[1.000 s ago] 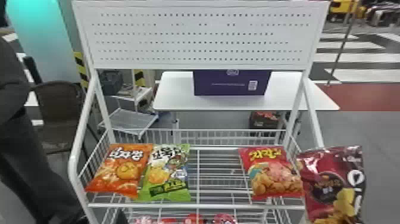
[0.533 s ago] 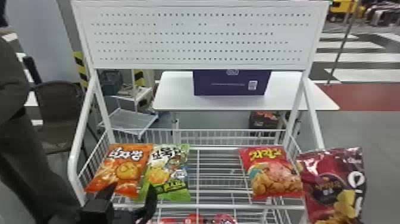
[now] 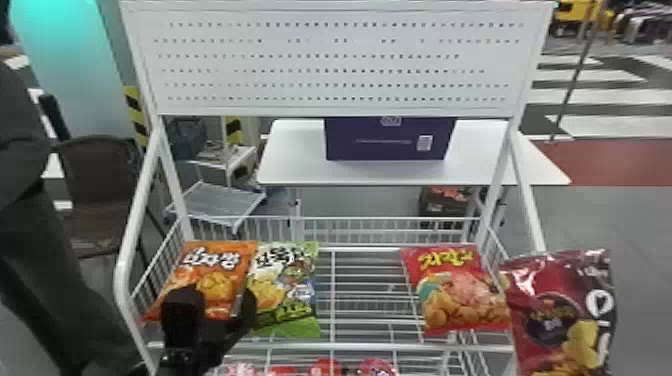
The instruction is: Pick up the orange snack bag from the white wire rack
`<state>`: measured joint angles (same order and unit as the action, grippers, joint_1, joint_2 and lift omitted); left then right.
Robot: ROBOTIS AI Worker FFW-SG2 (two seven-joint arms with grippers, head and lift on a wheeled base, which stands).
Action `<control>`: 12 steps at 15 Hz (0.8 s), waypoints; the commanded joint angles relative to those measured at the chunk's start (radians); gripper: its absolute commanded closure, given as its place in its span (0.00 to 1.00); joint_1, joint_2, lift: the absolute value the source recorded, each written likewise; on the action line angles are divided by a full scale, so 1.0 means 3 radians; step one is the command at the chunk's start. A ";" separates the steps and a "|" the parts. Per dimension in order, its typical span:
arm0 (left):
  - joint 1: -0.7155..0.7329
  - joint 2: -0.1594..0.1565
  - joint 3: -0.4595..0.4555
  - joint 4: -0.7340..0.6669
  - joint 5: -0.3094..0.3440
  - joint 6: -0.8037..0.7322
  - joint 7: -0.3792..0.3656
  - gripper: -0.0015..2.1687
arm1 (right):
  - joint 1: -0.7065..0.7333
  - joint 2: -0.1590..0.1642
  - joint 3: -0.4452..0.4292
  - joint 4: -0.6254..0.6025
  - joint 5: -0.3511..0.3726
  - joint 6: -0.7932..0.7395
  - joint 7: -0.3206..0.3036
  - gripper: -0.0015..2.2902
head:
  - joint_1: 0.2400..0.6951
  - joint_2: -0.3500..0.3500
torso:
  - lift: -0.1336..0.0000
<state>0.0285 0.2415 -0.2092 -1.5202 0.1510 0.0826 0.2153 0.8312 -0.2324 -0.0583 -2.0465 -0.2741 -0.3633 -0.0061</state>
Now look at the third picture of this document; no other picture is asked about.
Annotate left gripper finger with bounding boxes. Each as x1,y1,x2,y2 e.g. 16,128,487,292
224,287,259,340

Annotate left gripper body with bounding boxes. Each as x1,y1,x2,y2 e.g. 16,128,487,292
157,324,239,376

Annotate green snack packet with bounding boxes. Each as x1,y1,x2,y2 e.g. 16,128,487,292
245,240,323,339

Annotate orange snack packet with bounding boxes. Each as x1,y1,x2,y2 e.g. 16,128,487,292
142,240,260,323

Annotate red noodle cup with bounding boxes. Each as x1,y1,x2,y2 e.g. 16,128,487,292
308,358,344,376
357,357,399,376

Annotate white side table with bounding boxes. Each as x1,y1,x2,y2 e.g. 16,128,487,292
256,118,573,244

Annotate brown chair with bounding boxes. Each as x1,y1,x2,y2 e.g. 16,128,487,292
51,134,155,260

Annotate purple cardboard box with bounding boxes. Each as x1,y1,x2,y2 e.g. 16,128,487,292
323,116,458,162

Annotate black cardboard box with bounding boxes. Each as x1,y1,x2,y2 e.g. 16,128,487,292
418,185,475,231

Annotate dark red snack packet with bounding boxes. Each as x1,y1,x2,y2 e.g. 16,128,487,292
497,248,619,376

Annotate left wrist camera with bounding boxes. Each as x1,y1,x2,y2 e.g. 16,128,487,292
159,285,208,349

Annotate yellow black striped post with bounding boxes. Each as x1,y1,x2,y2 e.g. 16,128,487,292
122,85,152,151

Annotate white wire rack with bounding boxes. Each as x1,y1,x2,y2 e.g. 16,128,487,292
112,0,557,376

